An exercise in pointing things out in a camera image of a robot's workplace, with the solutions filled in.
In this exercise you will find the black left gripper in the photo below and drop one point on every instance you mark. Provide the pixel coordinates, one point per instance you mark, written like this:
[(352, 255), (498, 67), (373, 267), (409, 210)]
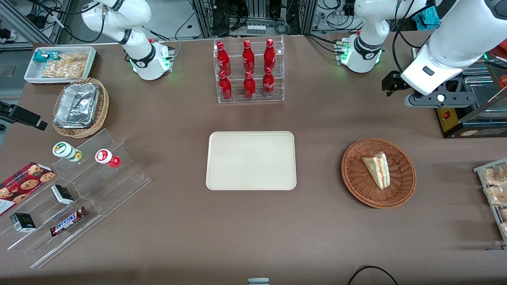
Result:
[(393, 82)]

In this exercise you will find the triangle sandwich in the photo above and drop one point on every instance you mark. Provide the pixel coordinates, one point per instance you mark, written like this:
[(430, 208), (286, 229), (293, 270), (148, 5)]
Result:
[(378, 170)]

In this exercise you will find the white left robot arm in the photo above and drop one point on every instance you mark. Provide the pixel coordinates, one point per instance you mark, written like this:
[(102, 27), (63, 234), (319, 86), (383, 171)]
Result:
[(455, 39)]

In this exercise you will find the round brown wicker basket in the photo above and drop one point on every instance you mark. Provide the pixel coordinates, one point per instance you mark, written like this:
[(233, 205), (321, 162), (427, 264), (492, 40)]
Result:
[(356, 174)]

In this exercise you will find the beige plastic tray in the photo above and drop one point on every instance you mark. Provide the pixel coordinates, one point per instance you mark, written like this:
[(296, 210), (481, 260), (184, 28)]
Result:
[(251, 160)]

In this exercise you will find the oval light wicker basket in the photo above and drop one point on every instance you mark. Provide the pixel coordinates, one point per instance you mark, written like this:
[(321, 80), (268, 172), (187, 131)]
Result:
[(103, 103)]

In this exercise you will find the black hot food display case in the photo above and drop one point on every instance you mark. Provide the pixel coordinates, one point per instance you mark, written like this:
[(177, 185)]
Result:
[(449, 120)]

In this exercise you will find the steel food pan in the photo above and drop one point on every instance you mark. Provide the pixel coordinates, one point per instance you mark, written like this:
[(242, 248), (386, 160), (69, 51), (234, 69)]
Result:
[(485, 89)]

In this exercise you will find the wrapped bread packet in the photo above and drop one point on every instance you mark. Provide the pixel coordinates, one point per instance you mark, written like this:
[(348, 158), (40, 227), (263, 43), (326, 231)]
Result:
[(495, 176), (497, 194)]

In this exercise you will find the red cola bottle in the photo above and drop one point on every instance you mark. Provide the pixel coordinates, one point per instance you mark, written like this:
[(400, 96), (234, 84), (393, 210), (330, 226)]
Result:
[(249, 86), (269, 55), (248, 57), (223, 59), (225, 87), (268, 84)]

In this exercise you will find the white power strip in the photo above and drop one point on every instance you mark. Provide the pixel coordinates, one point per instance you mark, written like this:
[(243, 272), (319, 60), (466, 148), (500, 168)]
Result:
[(256, 28)]

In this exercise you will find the clear acrylic bottle rack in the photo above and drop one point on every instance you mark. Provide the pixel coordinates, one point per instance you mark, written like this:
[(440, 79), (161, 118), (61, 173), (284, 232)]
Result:
[(237, 99)]

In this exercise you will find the grey box at table edge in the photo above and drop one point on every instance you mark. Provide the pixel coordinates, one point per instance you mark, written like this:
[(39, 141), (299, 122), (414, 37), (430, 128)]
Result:
[(258, 281)]

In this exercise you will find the red lid cup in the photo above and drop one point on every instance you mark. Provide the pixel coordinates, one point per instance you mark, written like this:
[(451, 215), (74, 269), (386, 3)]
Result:
[(104, 156)]

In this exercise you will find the clear acrylic stepped display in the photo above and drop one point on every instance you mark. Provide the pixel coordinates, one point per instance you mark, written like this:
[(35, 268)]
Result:
[(111, 190)]

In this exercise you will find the stacked aluminium foil trays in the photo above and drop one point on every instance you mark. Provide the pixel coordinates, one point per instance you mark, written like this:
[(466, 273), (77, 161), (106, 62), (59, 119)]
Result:
[(75, 105)]

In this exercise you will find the clear bag of crackers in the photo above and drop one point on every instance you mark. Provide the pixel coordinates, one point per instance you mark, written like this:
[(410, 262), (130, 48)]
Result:
[(65, 67)]

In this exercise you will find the green lid cup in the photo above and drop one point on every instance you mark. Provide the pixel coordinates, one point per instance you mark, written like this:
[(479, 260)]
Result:
[(63, 149)]

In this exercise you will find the small black box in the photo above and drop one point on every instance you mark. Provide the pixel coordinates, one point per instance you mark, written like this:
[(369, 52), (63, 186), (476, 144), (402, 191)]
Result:
[(62, 194), (23, 222)]

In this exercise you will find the Snickers chocolate bar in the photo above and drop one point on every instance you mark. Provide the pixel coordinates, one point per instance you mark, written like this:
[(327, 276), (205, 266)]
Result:
[(67, 222)]

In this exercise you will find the teal snack packet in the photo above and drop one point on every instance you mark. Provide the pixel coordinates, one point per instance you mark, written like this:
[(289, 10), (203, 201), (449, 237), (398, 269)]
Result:
[(41, 56)]

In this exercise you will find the white plastic snack bin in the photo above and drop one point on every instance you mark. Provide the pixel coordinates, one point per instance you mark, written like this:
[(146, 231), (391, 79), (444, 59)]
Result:
[(31, 73)]

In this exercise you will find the red cookie box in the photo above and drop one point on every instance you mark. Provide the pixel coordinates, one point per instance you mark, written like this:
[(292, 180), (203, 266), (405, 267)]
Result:
[(23, 184)]

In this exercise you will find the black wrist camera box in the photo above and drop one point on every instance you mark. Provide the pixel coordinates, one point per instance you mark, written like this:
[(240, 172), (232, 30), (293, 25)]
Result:
[(391, 82)]

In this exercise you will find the aluminium frame rack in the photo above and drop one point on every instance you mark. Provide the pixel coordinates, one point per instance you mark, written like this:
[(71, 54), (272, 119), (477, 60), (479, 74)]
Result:
[(204, 18)]

